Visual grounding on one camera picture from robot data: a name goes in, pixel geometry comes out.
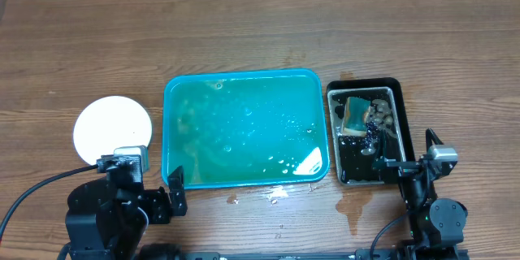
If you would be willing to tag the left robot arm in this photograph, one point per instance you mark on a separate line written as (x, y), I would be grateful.
(107, 218)

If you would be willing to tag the white plate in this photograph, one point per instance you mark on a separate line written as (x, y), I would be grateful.
(108, 124)

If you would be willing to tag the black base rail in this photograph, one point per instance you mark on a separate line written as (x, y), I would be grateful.
(284, 256)

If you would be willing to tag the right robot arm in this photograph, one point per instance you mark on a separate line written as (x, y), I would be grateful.
(436, 224)

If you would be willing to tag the black outer tray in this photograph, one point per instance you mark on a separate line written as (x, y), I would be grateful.
(404, 122)

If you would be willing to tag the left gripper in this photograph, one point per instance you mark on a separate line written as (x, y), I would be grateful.
(164, 206)

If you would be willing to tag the teal plastic tray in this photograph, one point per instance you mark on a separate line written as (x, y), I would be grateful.
(245, 128)

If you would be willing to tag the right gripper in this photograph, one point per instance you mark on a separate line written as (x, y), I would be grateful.
(398, 166)

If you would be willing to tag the green yellow sponge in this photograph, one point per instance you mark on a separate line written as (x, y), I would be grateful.
(355, 117)

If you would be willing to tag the metal pan with dirty water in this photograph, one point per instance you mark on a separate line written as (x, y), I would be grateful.
(357, 158)

